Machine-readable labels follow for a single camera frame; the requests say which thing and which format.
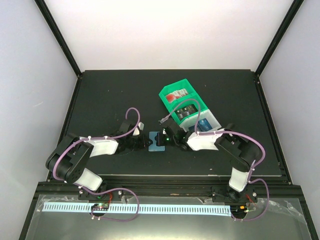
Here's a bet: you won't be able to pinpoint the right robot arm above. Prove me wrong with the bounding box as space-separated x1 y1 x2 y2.
151 118 266 202

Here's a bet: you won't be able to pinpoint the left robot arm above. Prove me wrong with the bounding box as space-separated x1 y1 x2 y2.
45 120 153 200

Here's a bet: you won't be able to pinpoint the frame post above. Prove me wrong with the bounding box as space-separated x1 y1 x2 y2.
34 0 82 77
255 0 304 77

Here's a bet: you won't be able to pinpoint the red and white cards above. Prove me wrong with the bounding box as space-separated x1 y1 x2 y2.
165 88 189 103

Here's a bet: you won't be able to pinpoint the clear plastic sheet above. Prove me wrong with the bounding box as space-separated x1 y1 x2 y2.
25 195 314 240

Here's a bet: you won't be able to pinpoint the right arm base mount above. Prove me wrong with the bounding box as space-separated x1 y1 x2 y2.
208 185 258 204

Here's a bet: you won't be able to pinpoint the white plastic bin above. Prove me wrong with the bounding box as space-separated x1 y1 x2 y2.
179 109 222 132

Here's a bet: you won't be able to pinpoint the blue cards stack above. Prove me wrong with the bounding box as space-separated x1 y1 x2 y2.
197 118 213 132

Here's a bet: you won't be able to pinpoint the black aluminium frame rail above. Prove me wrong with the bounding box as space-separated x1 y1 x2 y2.
34 175 303 198

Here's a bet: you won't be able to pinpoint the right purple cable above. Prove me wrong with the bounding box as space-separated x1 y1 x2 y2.
159 98 271 222

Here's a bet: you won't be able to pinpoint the left rear frame post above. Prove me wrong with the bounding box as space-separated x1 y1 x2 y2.
34 0 82 77

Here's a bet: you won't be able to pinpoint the slotted white cable duct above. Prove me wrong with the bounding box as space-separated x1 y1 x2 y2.
42 202 232 217

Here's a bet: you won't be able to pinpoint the green plastic bin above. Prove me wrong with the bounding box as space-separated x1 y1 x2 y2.
158 78 208 125

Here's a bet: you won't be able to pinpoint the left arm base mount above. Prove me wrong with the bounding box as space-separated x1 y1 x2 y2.
78 184 124 203

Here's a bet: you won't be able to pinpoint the light blue card holder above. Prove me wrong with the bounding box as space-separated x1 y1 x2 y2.
148 131 165 152

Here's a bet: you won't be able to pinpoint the right rear frame post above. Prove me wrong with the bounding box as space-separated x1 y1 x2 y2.
255 0 304 77

